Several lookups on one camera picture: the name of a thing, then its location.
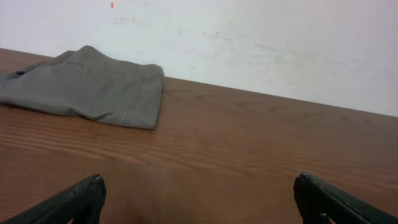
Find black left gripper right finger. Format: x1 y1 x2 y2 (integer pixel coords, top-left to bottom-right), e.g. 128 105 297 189
294 172 397 224

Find folded grey shorts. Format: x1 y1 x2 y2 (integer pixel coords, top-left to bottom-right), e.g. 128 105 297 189
1 45 165 130

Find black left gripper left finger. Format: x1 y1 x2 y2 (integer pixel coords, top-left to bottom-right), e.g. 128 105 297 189
3 174 106 224

